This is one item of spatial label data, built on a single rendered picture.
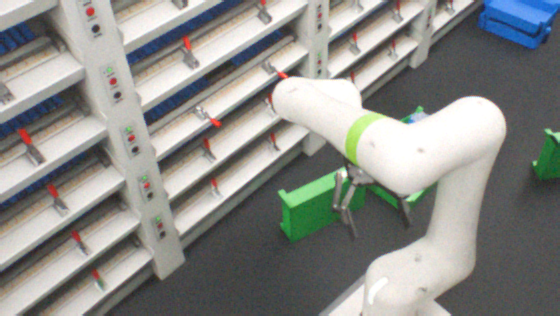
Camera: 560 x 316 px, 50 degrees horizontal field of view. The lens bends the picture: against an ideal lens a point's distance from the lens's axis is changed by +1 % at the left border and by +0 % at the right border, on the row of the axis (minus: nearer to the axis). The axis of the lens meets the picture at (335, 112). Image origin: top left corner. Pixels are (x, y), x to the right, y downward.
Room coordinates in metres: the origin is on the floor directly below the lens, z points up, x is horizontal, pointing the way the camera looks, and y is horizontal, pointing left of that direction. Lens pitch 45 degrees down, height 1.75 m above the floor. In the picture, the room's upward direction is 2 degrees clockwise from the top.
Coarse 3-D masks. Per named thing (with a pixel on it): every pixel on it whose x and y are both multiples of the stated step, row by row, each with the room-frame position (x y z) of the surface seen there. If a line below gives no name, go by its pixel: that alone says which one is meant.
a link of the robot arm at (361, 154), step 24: (360, 120) 0.80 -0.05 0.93; (384, 120) 0.78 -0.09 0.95; (360, 144) 0.74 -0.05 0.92; (384, 144) 0.71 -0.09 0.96; (408, 144) 0.69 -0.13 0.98; (432, 144) 0.70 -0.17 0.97; (360, 168) 0.73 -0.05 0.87; (384, 168) 0.67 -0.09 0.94; (408, 168) 0.66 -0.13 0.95; (432, 168) 0.67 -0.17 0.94; (408, 192) 0.65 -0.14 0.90
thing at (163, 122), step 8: (288, 40) 1.49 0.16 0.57; (272, 48) 1.44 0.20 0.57; (280, 48) 1.45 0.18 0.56; (264, 56) 1.40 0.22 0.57; (248, 64) 1.36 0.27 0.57; (256, 64) 1.37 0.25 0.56; (240, 72) 1.32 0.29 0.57; (256, 72) 1.35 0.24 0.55; (224, 80) 1.28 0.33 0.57; (232, 80) 1.30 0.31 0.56; (208, 88) 1.24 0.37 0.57; (216, 88) 1.25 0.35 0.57; (200, 96) 1.21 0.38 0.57; (208, 96) 1.23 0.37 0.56; (184, 104) 1.18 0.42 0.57; (192, 104) 1.18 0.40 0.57; (176, 112) 1.15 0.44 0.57; (184, 112) 1.16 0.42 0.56; (160, 120) 1.11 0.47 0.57; (168, 120) 1.12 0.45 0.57; (152, 128) 1.08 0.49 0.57; (160, 128) 1.10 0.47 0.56; (160, 136) 1.08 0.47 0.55
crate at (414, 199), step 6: (372, 186) 1.33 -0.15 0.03; (432, 186) 1.35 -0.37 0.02; (378, 192) 1.32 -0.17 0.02; (384, 192) 1.30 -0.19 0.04; (420, 192) 1.33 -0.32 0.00; (426, 192) 1.32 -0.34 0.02; (384, 198) 1.30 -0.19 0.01; (390, 198) 1.28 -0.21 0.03; (414, 198) 1.31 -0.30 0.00; (420, 198) 1.29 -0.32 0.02; (396, 204) 1.27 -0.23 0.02; (414, 204) 1.26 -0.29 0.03
